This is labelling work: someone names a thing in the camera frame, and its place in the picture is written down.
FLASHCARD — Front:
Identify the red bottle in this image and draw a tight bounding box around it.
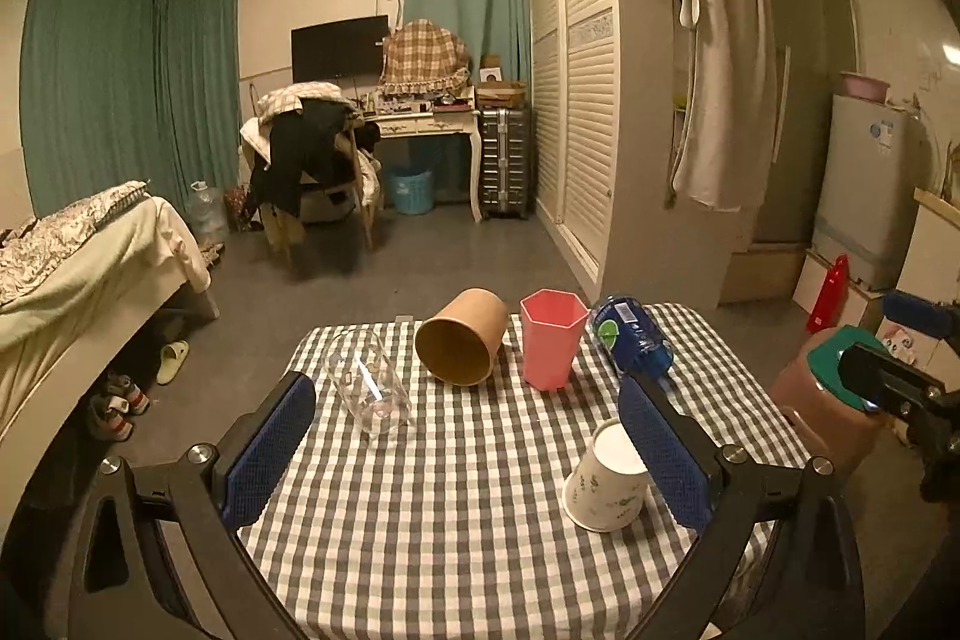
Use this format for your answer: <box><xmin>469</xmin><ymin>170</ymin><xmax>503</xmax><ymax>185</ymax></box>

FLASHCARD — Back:
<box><xmin>806</xmin><ymin>254</ymin><xmax>850</xmax><ymax>333</ymax></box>

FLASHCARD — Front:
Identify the pink basin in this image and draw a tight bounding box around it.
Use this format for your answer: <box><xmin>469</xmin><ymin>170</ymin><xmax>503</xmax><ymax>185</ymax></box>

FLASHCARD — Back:
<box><xmin>838</xmin><ymin>71</ymin><xmax>891</xmax><ymax>103</ymax></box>

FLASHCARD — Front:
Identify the patterned quilt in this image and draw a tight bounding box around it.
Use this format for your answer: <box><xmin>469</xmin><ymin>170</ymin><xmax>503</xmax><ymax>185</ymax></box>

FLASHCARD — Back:
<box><xmin>0</xmin><ymin>181</ymin><xmax>149</xmax><ymax>305</ymax></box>

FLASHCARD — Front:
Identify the clear water jug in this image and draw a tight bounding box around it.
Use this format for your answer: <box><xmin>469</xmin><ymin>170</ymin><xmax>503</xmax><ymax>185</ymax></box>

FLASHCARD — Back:
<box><xmin>187</xmin><ymin>180</ymin><xmax>230</xmax><ymax>244</ymax></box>

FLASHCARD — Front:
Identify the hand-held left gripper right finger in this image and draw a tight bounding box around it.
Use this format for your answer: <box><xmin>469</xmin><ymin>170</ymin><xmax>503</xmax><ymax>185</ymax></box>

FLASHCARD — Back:
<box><xmin>616</xmin><ymin>374</ymin><xmax>867</xmax><ymax>640</ymax></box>

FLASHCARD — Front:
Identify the black television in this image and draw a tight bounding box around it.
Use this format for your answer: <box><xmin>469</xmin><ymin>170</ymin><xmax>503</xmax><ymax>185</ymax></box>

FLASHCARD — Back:
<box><xmin>291</xmin><ymin>15</ymin><xmax>391</xmax><ymax>84</ymax></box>

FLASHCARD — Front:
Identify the white louvred wardrobe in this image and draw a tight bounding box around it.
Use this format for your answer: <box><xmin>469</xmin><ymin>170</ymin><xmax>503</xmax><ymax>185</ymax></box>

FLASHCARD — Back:
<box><xmin>523</xmin><ymin>0</ymin><xmax>751</xmax><ymax>311</ymax></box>

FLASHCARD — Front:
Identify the pale slipper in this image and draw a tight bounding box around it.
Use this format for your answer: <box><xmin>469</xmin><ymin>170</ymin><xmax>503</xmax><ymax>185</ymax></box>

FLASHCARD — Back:
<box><xmin>156</xmin><ymin>340</ymin><xmax>191</xmax><ymax>386</ymax></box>

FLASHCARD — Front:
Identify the silver suitcase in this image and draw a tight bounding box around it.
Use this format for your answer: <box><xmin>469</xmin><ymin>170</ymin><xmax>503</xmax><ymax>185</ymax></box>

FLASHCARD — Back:
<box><xmin>478</xmin><ymin>107</ymin><xmax>535</xmax><ymax>221</ymax></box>

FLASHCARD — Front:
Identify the white hanging towel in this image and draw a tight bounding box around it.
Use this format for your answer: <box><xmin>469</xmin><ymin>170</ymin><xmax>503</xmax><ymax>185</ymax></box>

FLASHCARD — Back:
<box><xmin>673</xmin><ymin>0</ymin><xmax>773</xmax><ymax>212</ymax></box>

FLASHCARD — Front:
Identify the grey checkered tablecloth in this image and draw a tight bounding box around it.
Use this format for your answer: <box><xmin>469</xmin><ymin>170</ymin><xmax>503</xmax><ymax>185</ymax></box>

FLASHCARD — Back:
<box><xmin>236</xmin><ymin>302</ymin><xmax>815</xmax><ymax>640</ymax></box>

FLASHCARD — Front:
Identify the blue laundry basket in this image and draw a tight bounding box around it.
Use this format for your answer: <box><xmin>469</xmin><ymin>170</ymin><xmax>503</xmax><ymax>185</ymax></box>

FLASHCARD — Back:
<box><xmin>388</xmin><ymin>167</ymin><xmax>436</xmax><ymax>215</ymax></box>

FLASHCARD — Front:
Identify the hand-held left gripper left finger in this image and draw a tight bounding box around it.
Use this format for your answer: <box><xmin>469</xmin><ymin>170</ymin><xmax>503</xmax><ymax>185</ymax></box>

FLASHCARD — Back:
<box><xmin>45</xmin><ymin>371</ymin><xmax>317</xmax><ymax>640</ymax></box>

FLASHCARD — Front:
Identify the white dressing desk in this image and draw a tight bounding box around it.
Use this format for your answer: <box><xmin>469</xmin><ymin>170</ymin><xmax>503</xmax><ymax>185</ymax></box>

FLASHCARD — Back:
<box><xmin>371</xmin><ymin>109</ymin><xmax>485</xmax><ymax>225</ymax></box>

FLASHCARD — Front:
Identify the brown plastic stool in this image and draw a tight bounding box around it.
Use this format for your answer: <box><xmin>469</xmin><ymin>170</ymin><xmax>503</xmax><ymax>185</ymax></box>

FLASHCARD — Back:
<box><xmin>766</xmin><ymin>329</ymin><xmax>897</xmax><ymax>476</ymax></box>

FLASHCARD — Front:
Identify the clear glass cup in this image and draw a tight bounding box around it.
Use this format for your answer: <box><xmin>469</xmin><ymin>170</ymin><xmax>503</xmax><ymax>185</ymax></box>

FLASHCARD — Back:
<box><xmin>326</xmin><ymin>326</ymin><xmax>415</xmax><ymax>438</ymax></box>

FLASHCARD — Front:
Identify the bed with cream sheet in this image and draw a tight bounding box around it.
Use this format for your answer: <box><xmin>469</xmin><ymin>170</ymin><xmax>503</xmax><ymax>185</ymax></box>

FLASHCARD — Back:
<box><xmin>0</xmin><ymin>194</ymin><xmax>220</xmax><ymax>438</ymax></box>

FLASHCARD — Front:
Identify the pink plastic cup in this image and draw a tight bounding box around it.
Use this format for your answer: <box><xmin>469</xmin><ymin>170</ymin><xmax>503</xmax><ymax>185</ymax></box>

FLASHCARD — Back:
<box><xmin>520</xmin><ymin>289</ymin><xmax>590</xmax><ymax>392</ymax></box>

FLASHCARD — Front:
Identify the cream cabinet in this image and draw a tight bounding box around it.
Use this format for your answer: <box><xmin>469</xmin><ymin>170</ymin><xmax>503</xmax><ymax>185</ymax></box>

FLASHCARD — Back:
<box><xmin>896</xmin><ymin>186</ymin><xmax>960</xmax><ymax>311</ymax></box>

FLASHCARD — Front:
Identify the black clothing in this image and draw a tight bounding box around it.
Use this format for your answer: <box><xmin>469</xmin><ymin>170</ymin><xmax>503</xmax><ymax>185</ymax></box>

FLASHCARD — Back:
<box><xmin>250</xmin><ymin>98</ymin><xmax>359</xmax><ymax>217</ymax></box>

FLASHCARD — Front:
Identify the cardboard box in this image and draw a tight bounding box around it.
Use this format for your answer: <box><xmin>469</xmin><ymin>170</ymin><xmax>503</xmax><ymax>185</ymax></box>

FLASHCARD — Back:
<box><xmin>476</xmin><ymin>80</ymin><xmax>530</xmax><ymax>111</ymax></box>

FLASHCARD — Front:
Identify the white box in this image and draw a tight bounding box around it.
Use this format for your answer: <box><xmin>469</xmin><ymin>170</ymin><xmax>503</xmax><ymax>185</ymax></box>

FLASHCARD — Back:
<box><xmin>793</xmin><ymin>250</ymin><xmax>884</xmax><ymax>331</ymax></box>

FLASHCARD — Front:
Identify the blue plastic bottle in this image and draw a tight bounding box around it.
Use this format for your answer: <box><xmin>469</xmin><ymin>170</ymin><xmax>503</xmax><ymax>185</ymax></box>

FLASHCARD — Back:
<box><xmin>590</xmin><ymin>293</ymin><xmax>676</xmax><ymax>378</ymax></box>

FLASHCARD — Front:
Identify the plaid frilled cloth cover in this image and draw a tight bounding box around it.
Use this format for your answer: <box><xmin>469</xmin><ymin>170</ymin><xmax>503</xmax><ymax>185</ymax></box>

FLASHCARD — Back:
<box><xmin>379</xmin><ymin>19</ymin><xmax>473</xmax><ymax>95</ymax></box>

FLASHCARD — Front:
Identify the pair of sneakers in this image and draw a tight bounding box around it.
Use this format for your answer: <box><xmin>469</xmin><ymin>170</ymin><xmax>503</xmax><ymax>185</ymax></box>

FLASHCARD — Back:
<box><xmin>88</xmin><ymin>374</ymin><xmax>152</xmax><ymax>442</ymax></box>

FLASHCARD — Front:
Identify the plaid bedding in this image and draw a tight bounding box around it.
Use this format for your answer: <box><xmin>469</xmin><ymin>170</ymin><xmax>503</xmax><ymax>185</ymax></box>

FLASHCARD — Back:
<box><xmin>240</xmin><ymin>83</ymin><xmax>361</xmax><ymax>169</ymax></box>

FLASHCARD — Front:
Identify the printed carton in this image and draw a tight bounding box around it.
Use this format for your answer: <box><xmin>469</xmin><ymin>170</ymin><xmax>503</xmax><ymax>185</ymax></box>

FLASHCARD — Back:
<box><xmin>874</xmin><ymin>317</ymin><xmax>940</xmax><ymax>372</ymax></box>

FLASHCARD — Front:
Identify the wooden chair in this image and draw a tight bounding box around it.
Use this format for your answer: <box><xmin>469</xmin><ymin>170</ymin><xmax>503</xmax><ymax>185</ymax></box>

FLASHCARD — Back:
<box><xmin>262</xmin><ymin>122</ymin><xmax>380</xmax><ymax>262</ymax></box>

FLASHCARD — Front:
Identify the white washing machine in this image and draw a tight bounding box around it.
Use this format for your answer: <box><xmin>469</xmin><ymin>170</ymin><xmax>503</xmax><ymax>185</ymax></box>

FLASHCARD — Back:
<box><xmin>814</xmin><ymin>92</ymin><xmax>932</xmax><ymax>292</ymax></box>

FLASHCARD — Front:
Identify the green lid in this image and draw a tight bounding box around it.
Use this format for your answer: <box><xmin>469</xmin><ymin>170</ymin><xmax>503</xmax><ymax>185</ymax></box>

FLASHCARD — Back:
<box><xmin>806</xmin><ymin>325</ymin><xmax>872</xmax><ymax>414</ymax></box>

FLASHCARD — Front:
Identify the brown paper cup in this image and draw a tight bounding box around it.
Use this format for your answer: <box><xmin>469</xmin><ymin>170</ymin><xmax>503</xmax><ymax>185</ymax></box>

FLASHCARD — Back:
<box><xmin>414</xmin><ymin>287</ymin><xmax>511</xmax><ymax>386</ymax></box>

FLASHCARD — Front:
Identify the grey door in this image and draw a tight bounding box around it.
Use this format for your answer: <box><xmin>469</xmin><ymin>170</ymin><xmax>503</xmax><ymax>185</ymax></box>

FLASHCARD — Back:
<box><xmin>742</xmin><ymin>0</ymin><xmax>861</xmax><ymax>251</ymax></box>

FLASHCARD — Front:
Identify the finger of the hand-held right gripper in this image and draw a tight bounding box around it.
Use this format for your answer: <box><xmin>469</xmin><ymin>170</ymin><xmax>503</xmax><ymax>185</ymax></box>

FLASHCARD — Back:
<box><xmin>836</xmin><ymin>342</ymin><xmax>942</xmax><ymax>417</ymax></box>
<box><xmin>881</xmin><ymin>291</ymin><xmax>960</xmax><ymax>339</ymax></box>

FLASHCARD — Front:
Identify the white printed paper cup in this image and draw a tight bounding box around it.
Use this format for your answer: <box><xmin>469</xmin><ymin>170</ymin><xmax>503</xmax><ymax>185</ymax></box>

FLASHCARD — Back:
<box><xmin>562</xmin><ymin>419</ymin><xmax>652</xmax><ymax>532</ymax></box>

